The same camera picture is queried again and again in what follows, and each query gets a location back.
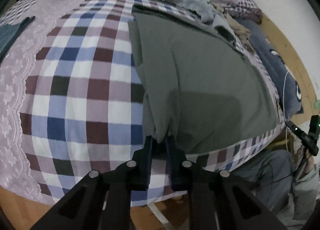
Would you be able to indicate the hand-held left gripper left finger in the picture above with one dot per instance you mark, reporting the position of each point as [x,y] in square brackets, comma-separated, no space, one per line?
[147,167]

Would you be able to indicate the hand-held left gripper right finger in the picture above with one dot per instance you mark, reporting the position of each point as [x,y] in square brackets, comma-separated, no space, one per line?
[172,170]

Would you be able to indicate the green long-sleeve shirt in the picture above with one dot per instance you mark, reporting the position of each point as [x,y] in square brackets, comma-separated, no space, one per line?
[200,82]

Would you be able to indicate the person's right hand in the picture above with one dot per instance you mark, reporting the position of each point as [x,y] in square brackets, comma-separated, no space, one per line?
[307,162]

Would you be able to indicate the wooden bed leg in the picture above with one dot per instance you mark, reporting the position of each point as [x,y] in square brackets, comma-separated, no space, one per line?
[180,198]

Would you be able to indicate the green tape piece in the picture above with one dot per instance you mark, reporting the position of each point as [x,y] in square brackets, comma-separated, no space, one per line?
[317,104]

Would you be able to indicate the person's leg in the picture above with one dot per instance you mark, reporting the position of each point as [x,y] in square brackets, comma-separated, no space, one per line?
[262,177]

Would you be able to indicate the wooden headboard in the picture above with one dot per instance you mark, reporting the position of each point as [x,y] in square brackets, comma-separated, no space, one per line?
[295,65]

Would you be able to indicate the dark blue plush pillow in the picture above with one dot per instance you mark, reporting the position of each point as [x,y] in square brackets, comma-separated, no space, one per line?
[275,65]

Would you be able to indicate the beige garment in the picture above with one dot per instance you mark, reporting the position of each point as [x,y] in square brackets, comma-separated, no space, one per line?
[240,32]

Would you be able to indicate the teal folded cloth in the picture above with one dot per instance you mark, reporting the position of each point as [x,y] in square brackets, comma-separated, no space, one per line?
[10,35]

